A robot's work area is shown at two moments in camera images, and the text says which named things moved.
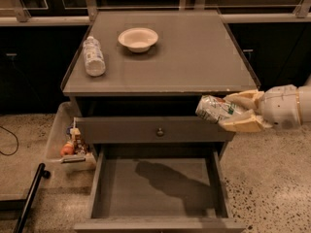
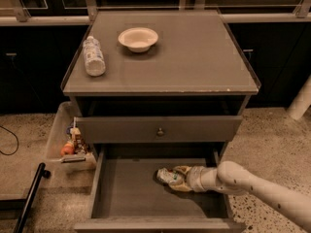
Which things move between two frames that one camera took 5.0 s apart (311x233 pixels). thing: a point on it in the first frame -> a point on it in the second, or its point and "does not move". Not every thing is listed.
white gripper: [280, 107] -> [194, 178]
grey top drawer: [153, 129] does not move
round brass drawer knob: [159, 133] does not move
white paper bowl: [138, 39] does not move
